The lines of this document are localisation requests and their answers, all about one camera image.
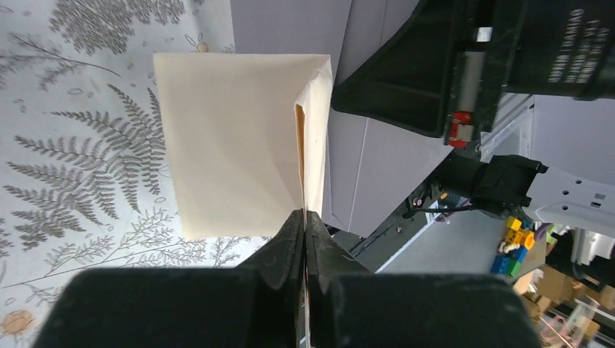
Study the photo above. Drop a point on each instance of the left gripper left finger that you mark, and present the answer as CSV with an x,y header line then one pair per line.
x,y
255,304

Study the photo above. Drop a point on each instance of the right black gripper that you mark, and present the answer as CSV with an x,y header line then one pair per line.
x,y
557,48

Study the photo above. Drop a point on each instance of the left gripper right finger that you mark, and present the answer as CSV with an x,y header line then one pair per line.
x,y
349,306

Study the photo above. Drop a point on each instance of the grey lavender envelope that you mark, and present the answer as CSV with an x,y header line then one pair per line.
x,y
372,166

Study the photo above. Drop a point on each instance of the beige lined letter paper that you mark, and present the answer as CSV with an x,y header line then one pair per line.
x,y
245,136

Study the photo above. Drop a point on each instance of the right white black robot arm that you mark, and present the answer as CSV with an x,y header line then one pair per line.
x,y
514,185

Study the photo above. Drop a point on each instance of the floral patterned table mat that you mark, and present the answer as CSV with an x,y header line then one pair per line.
x,y
85,181

